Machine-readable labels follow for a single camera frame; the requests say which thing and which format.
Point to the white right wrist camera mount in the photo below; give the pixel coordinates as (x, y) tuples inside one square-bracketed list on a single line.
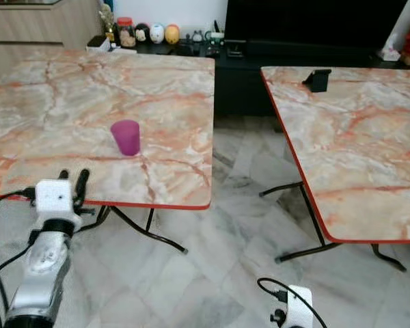
[(299, 306)]

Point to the small black stand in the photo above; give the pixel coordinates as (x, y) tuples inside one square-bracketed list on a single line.
[(319, 80)]

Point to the white round figurine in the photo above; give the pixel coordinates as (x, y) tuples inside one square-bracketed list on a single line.
[(157, 34)]

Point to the black television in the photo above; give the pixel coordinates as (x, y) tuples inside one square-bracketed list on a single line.
[(314, 20)]

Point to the purple plastic cup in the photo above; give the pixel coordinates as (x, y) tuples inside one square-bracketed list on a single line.
[(126, 137)]

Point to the orange round figurine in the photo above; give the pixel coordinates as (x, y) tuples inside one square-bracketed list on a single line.
[(172, 35)]

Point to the small white box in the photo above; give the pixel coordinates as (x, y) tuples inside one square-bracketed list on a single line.
[(98, 44)]

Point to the gold trophy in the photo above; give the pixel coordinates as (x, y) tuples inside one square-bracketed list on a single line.
[(108, 24)]

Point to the marble pattern folding table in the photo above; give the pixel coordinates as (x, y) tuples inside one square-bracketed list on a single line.
[(362, 143), (68, 102)]

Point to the red lid glass jar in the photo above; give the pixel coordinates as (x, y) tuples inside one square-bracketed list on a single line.
[(125, 34)]

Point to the black round figurine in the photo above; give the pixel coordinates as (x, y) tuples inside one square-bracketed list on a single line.
[(142, 34)]

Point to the green white mug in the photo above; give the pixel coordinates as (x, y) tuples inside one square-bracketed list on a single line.
[(212, 37)]

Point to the light wooden cabinet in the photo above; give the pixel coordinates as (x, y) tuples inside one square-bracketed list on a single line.
[(34, 27)]

